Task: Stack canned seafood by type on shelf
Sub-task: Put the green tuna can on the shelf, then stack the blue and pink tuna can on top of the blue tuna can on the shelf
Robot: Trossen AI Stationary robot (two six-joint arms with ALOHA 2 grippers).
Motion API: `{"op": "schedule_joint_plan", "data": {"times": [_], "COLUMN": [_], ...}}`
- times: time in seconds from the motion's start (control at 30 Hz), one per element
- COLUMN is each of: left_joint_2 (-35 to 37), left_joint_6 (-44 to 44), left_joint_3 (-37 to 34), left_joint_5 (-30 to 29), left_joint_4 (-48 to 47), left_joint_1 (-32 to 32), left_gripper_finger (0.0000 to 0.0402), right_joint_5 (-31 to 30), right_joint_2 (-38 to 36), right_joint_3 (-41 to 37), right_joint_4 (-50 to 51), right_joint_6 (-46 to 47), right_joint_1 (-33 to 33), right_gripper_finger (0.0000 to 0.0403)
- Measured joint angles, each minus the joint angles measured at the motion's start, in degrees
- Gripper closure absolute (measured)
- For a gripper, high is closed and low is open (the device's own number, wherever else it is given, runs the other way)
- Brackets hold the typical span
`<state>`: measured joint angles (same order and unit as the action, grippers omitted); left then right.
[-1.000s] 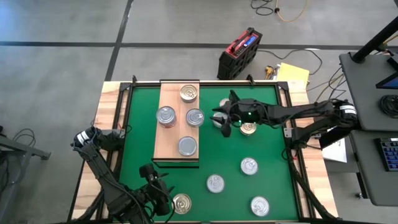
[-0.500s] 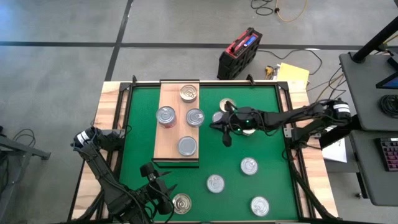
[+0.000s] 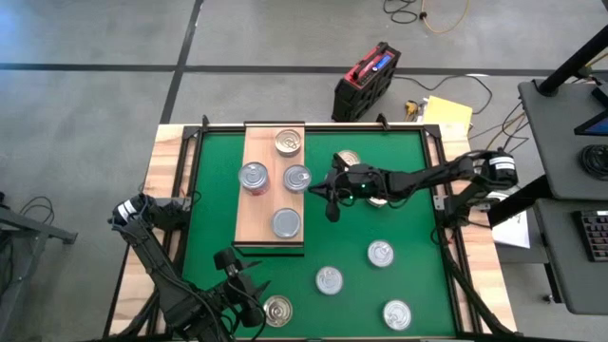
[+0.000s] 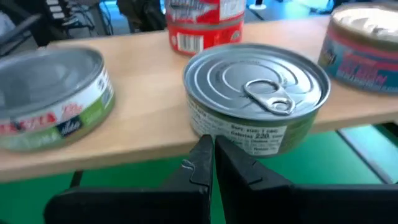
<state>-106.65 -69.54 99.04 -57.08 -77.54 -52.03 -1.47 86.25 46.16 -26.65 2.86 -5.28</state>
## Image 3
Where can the black keyboard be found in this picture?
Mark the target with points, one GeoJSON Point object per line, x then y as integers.
{"type": "Point", "coordinates": [594, 235]}

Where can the grey metal stand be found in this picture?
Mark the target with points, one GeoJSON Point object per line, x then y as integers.
{"type": "Point", "coordinates": [33, 228]}

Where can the black aluminium table frame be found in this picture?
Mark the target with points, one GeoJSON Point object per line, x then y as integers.
{"type": "Point", "coordinates": [332, 128]}

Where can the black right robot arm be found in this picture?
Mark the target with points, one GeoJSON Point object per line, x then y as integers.
{"type": "Point", "coordinates": [437, 176]}

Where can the white paper sheet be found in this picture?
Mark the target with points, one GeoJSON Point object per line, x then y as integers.
{"type": "Point", "coordinates": [515, 233]}

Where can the wooden board tray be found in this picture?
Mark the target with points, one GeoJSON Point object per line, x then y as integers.
{"type": "Point", "coordinates": [259, 142]}

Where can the green table mat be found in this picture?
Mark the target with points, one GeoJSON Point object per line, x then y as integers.
{"type": "Point", "coordinates": [413, 266]}

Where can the white label can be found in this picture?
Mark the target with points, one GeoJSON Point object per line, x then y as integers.
{"type": "Point", "coordinates": [286, 223]}

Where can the gold lid can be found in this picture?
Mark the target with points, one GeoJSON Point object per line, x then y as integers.
{"type": "Point", "coordinates": [377, 203]}
{"type": "Point", "coordinates": [350, 156]}
{"type": "Point", "coordinates": [288, 141]}
{"type": "Point", "coordinates": [281, 311]}

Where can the grey desk top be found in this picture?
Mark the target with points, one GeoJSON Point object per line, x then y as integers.
{"type": "Point", "coordinates": [556, 142]}
{"type": "Point", "coordinates": [565, 275]}

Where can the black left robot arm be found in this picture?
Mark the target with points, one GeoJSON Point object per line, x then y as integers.
{"type": "Point", "coordinates": [161, 275]}

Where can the yellow plug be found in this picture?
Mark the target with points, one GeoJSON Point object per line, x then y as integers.
{"type": "Point", "coordinates": [411, 110]}

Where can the green label can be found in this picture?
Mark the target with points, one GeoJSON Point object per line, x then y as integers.
{"type": "Point", "coordinates": [297, 178]}

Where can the red black tool case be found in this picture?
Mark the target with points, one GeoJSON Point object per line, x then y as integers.
{"type": "Point", "coordinates": [363, 90]}

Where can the red label can silver lid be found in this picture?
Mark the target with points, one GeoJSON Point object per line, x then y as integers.
{"type": "Point", "coordinates": [253, 176]}
{"type": "Point", "coordinates": [259, 193]}

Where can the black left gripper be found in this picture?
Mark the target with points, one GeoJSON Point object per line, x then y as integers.
{"type": "Point", "coordinates": [237, 285]}

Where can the teal label tuna can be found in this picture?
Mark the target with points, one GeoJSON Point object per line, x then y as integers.
{"type": "Point", "coordinates": [329, 280]}
{"type": "Point", "coordinates": [380, 253]}

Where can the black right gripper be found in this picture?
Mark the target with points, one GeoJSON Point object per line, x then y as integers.
{"type": "Point", "coordinates": [358, 183]}

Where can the tablet screen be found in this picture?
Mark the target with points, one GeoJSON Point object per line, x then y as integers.
{"type": "Point", "coordinates": [596, 126]}

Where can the yellow paper pad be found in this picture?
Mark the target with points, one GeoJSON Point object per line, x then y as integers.
{"type": "Point", "coordinates": [446, 114]}

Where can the black pole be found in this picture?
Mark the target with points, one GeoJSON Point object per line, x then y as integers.
{"type": "Point", "coordinates": [575, 62]}

